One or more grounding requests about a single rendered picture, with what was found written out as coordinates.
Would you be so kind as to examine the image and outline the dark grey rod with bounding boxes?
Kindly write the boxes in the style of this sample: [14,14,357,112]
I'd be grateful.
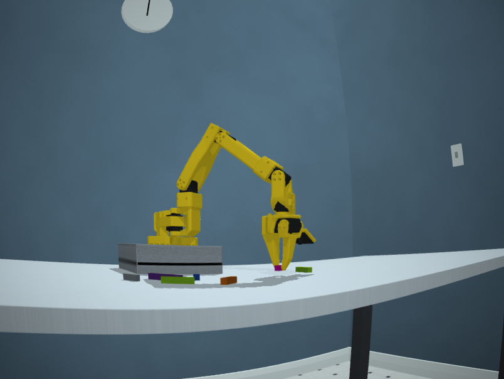
[123,274,140,281]

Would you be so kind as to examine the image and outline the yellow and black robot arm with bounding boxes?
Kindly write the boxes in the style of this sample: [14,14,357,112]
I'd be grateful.
[147,123,295,245]

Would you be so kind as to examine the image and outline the dark purple rod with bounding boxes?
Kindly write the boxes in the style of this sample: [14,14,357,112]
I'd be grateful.
[148,273,183,280]

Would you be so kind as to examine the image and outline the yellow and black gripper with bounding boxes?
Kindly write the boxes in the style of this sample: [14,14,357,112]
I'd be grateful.
[262,211,316,270]

